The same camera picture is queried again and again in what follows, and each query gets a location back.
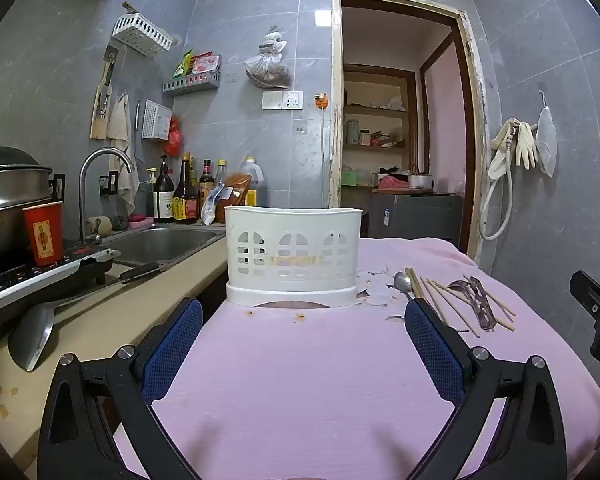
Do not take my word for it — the red paper cup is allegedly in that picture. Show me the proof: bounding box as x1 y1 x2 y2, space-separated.
22 200 65 267

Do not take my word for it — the red plastic bag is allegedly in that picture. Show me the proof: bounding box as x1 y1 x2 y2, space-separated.
162 116 184 157

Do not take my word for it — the hanging cloth towel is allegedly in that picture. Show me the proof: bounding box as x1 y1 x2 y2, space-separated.
107 92 140 216

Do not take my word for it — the white wall basket rack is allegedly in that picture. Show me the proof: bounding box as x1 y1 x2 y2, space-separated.
112 12 174 59

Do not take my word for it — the green snack packet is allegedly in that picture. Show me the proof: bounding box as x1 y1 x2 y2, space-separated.
174 50 194 80

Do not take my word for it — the grey cabinet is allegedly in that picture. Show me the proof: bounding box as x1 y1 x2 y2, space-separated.
370 192 464 249

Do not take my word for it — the white mesh strainer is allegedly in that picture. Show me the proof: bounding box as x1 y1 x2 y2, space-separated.
535 90 559 179

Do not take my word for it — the metal faucet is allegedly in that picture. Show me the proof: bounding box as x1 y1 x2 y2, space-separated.
78 147 135 246

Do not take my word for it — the steel pot with lid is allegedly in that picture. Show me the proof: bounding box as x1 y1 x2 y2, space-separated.
0 137 57 267

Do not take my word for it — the metal spatula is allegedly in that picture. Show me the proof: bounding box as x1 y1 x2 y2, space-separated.
7 262 162 372

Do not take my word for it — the soy sauce bottle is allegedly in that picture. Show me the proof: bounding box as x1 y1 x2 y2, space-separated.
172 152 200 225

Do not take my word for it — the white hose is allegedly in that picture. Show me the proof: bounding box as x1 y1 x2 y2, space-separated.
478 125 519 241

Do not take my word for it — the wooden door frame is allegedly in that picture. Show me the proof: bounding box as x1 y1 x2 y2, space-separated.
328 0 489 262

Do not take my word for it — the black induction cooktop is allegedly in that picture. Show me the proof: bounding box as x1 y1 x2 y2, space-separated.
0 242 122 344

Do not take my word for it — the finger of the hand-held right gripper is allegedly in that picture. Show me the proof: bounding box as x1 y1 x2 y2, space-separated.
569 270 600 321

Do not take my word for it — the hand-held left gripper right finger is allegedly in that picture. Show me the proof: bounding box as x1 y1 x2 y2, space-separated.
404 298 567 480

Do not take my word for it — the pink floral blanket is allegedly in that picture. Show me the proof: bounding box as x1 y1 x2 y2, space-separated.
115 236 600 480

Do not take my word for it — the blue white bag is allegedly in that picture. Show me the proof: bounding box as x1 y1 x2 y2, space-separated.
200 185 234 226

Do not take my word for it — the white wall box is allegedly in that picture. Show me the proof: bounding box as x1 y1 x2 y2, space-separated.
141 100 174 141

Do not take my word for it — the grey wall shelf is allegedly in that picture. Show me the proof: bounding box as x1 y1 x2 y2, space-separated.
162 71 222 97

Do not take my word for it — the orange snack bag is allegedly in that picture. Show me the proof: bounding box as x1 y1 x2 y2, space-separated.
223 172 254 206

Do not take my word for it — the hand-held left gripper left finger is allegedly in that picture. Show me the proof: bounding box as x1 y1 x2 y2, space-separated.
37 297 204 480

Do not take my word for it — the steel sink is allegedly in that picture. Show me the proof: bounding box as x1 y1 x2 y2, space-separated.
100 225 227 269

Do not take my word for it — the wooden shelf unit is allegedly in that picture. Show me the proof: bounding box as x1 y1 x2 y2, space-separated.
343 63 419 189

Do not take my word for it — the wooden cutting board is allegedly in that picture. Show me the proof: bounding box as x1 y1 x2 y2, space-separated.
89 46 119 140

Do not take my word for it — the cream rubber glove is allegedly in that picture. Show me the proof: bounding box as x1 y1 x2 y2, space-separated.
515 121 539 170
489 117 520 179

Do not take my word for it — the metal spoon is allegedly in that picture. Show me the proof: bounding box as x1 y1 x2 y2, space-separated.
393 270 415 302

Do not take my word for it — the white plastic utensil holder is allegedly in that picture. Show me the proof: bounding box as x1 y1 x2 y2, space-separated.
224 205 365 309

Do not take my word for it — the hanging clear plastic bag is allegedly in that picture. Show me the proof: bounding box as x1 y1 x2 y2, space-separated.
244 25 294 90

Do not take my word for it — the red snack packet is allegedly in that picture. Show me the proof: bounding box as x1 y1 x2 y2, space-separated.
190 52 221 75

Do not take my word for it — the small dark bottle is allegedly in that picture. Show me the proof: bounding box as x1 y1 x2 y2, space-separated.
198 160 215 202

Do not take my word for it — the dark bottle white label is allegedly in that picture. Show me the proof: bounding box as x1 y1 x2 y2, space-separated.
153 155 176 224

